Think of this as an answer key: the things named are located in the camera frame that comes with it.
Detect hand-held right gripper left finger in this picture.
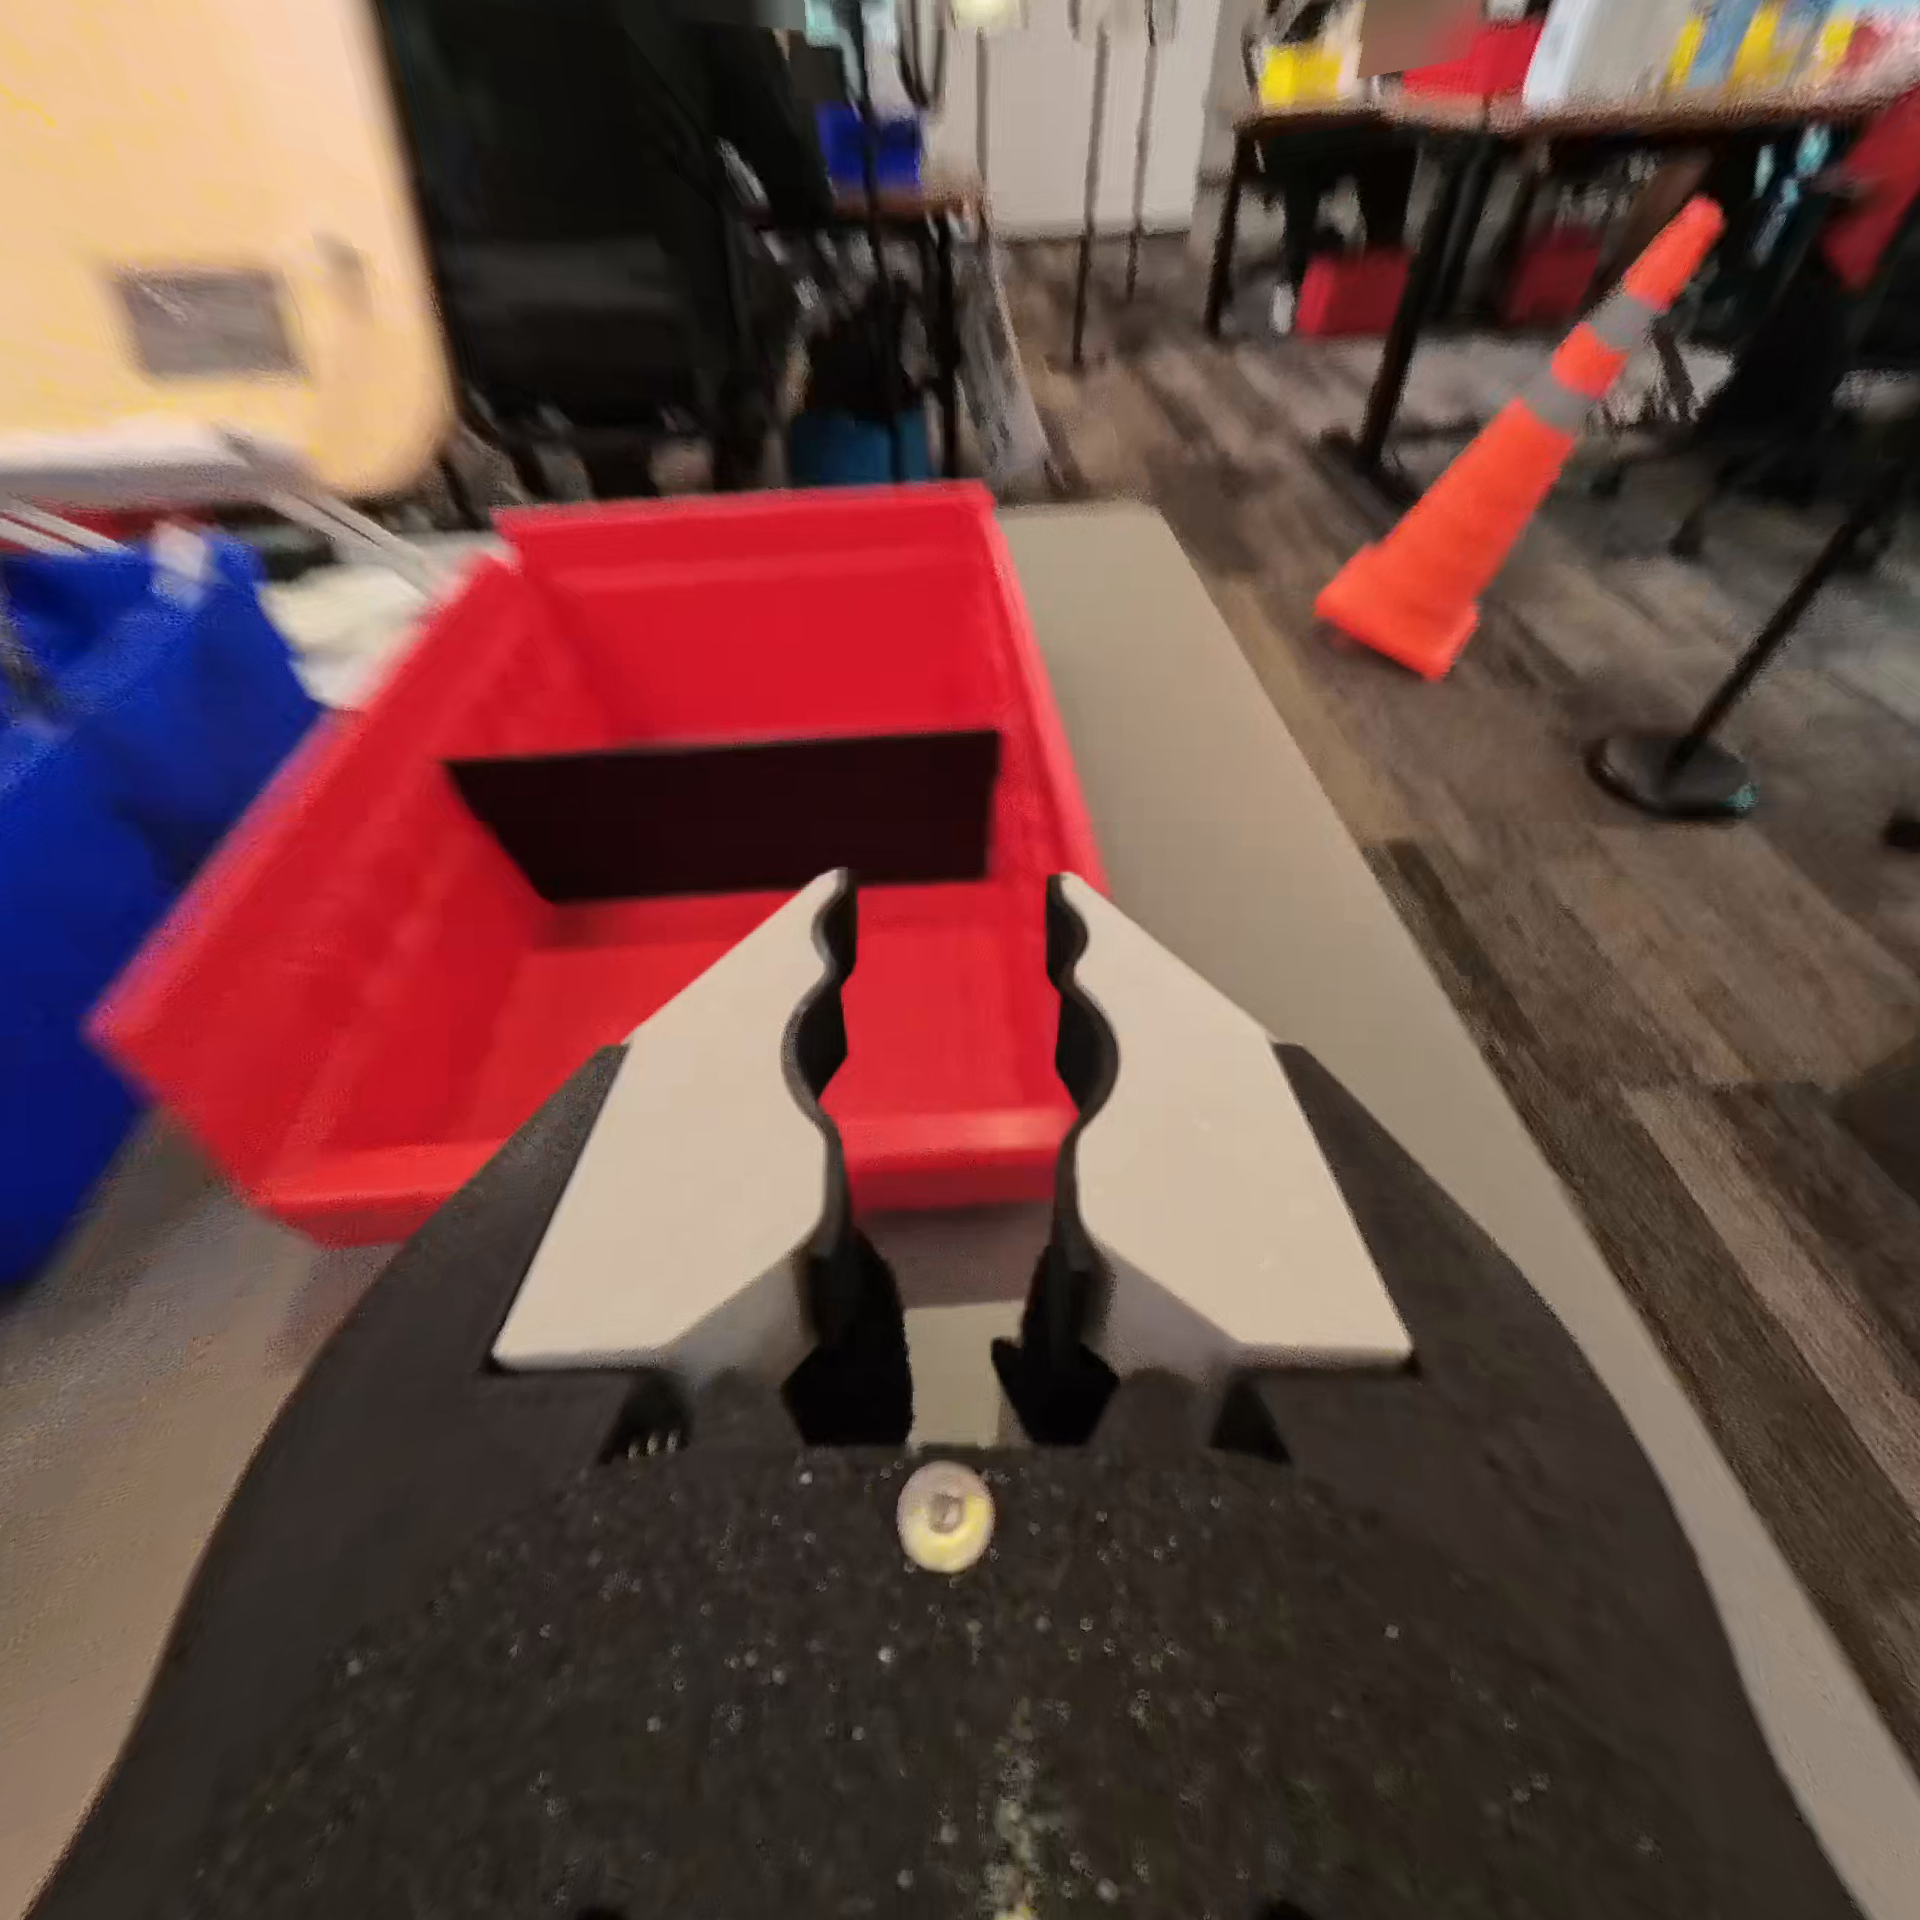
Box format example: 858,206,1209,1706
492,870,917,1451

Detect wooden table black legs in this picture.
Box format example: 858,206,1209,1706
1198,82,1920,348

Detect orange traffic cone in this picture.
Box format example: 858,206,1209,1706
1317,195,1726,683

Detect blue plastic bin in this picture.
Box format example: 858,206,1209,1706
0,534,325,1298

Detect grey desk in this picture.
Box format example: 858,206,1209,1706
0,502,1920,1920

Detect red floor bin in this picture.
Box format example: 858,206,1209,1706
1504,229,1604,326
1293,245,1414,343

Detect red plastic bin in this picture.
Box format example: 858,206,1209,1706
89,479,1113,1251

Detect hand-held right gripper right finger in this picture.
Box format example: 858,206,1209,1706
990,871,1417,1451

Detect black bin divider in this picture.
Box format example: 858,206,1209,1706
445,731,1001,905

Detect wooden side table top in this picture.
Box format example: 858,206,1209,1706
0,0,459,498

